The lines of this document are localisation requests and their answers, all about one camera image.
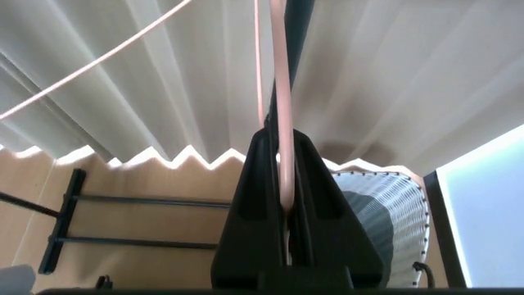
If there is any window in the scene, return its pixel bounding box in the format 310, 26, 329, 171
422, 122, 524, 288

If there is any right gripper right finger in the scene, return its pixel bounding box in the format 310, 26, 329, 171
288, 129, 385, 288

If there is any black clothes rack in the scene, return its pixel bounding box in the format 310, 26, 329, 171
0, 0, 317, 276

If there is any beige curtain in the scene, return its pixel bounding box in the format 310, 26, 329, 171
0, 0, 524, 178

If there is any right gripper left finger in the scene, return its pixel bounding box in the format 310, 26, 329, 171
210, 127, 288, 289

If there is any pink clothes hanger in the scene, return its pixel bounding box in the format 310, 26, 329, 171
0, 0, 296, 215

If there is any white laundry basket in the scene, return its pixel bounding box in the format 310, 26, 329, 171
330, 169, 437, 288

